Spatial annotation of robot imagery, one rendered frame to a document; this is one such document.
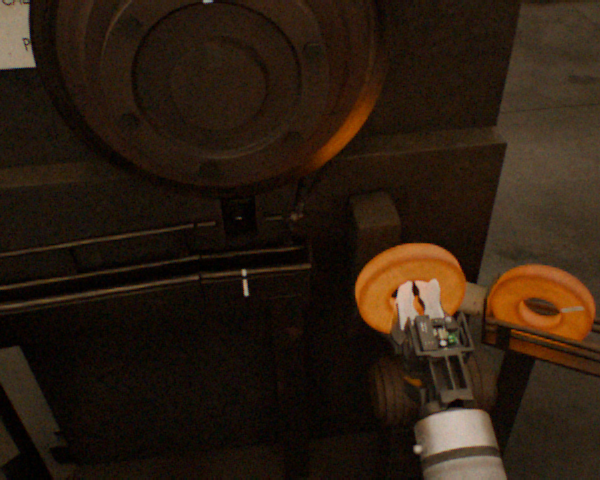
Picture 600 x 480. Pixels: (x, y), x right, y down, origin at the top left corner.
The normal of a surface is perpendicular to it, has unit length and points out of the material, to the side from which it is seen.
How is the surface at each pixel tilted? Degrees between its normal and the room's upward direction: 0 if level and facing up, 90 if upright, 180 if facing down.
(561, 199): 0
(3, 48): 90
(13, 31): 90
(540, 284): 90
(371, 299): 89
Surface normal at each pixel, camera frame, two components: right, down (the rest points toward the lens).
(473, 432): 0.23, -0.55
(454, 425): -0.20, -0.52
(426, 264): 0.11, 0.63
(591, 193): -0.04, -0.76
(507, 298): -0.48, 0.59
